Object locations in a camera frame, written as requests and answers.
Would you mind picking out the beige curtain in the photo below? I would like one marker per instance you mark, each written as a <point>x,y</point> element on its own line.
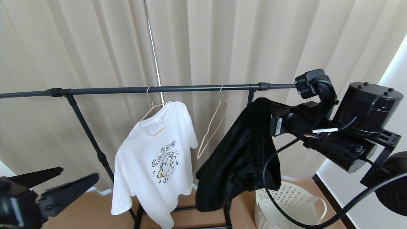
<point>79,41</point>

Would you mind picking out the white printed t-shirt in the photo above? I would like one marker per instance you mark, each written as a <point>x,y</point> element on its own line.
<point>143,165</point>

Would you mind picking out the black clothes rack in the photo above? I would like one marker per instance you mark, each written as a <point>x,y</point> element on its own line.
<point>190,88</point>

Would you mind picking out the black garment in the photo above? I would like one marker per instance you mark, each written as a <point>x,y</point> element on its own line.
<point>238,159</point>

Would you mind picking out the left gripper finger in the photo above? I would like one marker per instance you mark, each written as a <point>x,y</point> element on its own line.
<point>70,194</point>
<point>38,178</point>

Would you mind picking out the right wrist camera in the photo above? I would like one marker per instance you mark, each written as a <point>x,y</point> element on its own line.
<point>313,81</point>

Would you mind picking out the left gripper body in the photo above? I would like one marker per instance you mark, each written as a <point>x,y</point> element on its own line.
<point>16,206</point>

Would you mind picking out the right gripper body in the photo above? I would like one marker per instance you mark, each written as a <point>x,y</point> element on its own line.
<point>305,124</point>

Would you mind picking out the pink clothes hanger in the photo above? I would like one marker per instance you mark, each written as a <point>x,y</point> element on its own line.
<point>221,92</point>
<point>148,90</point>

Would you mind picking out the white laundry basket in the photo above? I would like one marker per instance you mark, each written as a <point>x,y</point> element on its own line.
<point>292,197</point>

